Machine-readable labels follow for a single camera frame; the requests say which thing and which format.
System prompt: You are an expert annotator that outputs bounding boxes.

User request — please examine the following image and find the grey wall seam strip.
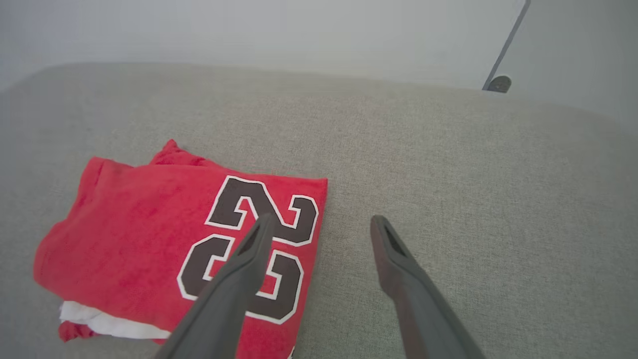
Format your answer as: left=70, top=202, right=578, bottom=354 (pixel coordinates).
left=482, top=0, right=531, bottom=90

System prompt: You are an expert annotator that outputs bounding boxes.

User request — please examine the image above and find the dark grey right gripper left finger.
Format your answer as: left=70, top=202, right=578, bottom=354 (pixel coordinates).
left=155, top=213, right=277, bottom=359

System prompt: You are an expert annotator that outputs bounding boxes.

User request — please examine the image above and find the red white jersey garment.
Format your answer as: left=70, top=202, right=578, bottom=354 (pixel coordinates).
left=33, top=139, right=328, bottom=359

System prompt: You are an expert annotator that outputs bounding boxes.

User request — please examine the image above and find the round grey door stop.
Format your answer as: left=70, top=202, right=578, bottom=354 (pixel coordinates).
left=487, top=75, right=512, bottom=94

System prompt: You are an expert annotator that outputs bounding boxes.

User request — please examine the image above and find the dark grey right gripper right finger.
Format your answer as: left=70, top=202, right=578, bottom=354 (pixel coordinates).
left=370, top=215, right=487, bottom=359

